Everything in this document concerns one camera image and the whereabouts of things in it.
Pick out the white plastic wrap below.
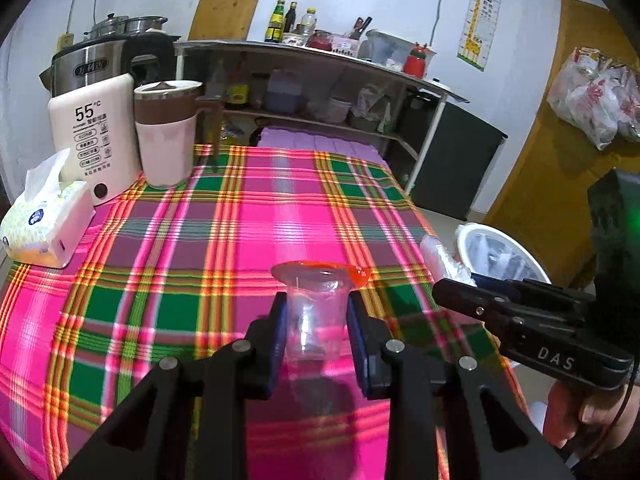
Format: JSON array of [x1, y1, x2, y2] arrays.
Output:
[[420, 234, 475, 286]]

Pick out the clear plastic cup red rim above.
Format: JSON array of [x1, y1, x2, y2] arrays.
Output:
[[271, 260, 371, 366]]

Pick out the white trash bin with liner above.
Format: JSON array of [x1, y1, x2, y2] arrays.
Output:
[[454, 222, 551, 284]]

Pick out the metal kitchen shelf counter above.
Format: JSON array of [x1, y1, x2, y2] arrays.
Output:
[[175, 39, 469, 192]]

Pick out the person's right hand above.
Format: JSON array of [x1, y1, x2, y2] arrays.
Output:
[[542, 380, 639, 457]]

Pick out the wooden door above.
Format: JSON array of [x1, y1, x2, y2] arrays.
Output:
[[484, 0, 639, 288]]

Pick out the black cabinet panel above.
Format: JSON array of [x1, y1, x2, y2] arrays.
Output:
[[396, 91, 508, 220]]

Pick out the pink plaid tablecloth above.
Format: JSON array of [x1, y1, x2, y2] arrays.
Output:
[[1, 145, 520, 479]]

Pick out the plastic bags hanging on door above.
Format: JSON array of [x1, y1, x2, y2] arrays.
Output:
[[547, 47, 639, 151]]

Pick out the red thermos bottle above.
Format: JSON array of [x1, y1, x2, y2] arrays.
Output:
[[402, 44, 426, 79]]

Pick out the tissue pack yellow white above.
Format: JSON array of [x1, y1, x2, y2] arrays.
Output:
[[1, 148, 94, 269]]

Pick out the giraffe height chart poster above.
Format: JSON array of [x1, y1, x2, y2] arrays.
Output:
[[457, 0, 502, 72]]

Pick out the pink lidded storage bin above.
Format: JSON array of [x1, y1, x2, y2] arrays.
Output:
[[254, 127, 390, 169]]

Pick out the clear plastic storage box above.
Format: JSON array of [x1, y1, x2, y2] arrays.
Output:
[[357, 29, 416, 67]]

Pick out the pink utensil holder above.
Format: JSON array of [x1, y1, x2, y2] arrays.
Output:
[[331, 35, 360, 58]]

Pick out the white 55 degree water dispenser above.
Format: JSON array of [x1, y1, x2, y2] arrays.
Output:
[[48, 74, 141, 206]]

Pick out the pink brown jug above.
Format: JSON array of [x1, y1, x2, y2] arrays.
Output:
[[134, 80, 224, 190]]

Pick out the clear bottle yellow cap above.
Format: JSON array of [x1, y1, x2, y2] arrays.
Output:
[[299, 8, 317, 37]]

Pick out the green oil bottle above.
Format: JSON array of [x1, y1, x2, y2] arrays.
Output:
[[264, 0, 285, 44]]

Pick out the dark soy sauce bottle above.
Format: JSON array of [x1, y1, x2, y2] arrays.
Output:
[[283, 1, 297, 34]]

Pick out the stainless electric kettle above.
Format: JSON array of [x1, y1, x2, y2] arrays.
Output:
[[39, 32, 176, 96]]

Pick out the wooden cutting board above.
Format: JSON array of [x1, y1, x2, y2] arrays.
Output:
[[188, 0, 258, 41]]

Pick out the yellow power strip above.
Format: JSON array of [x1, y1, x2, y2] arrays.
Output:
[[55, 32, 74, 52]]

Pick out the steel pots on stove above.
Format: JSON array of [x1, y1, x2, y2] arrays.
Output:
[[85, 13, 168, 39]]

